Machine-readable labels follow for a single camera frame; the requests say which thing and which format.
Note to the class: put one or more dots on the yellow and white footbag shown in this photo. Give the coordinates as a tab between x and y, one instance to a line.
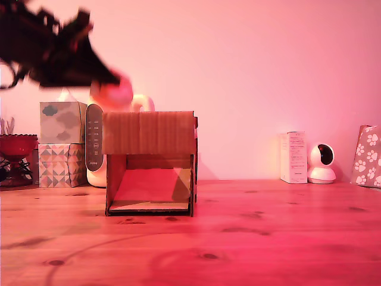
117	93

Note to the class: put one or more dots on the cardboard dice tower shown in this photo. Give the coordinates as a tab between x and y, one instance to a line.
149	134

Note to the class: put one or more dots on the white paper tissue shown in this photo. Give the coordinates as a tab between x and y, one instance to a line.
67	95

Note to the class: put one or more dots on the cloud print tissue box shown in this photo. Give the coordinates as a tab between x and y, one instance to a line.
61	122

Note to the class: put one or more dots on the cream electric kettle appliance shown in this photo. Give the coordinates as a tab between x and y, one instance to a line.
95	140

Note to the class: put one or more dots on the pale striped stalks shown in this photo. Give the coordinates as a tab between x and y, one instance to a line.
7	126

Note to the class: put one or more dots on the red glass footed bowl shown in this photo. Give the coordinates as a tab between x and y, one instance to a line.
16	146

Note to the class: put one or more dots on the triangle pattern tissue box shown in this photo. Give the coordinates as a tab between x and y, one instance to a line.
59	165

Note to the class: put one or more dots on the small dark grey box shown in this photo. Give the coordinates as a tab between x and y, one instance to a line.
35	167

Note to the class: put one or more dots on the white printed carton box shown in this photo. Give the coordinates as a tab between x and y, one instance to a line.
294	158

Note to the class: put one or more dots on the paw print bag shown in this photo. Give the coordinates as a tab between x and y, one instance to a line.
367	158

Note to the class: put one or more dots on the small white round camera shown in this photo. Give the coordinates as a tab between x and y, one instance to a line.
320	174

